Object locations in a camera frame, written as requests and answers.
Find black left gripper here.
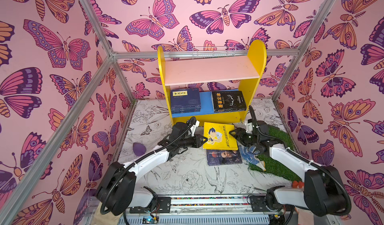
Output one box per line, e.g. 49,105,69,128
176,134,208,150

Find black book yellow title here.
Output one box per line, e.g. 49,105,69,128
212,90,247,113

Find blue book yellow label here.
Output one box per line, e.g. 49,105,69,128
171,105,201,114

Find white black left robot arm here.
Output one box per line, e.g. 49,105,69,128
96,117,208,216

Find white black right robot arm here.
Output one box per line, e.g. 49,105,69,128
229,120,352,217

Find green artificial grass mat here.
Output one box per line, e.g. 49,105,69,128
247,125,302,183

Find purple egg-shaped sponge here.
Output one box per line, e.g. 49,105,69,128
132,142,147,157

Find orange white work glove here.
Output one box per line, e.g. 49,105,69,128
292,181,305,189

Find yellow bookshelf pink blue shelves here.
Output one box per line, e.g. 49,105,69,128
158,40,267,125

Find beige work glove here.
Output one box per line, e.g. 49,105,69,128
91,203,121,225

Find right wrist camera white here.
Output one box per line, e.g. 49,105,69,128
245,122,253,134

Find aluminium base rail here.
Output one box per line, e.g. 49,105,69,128
86,194,334,225

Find black corrugated right cable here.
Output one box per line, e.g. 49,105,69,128
248,106,352,217

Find black corrugated cable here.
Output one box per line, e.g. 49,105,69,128
100,116,197,215
248,106,352,217

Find black corrugated left cable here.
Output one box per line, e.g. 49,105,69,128
100,116,197,215

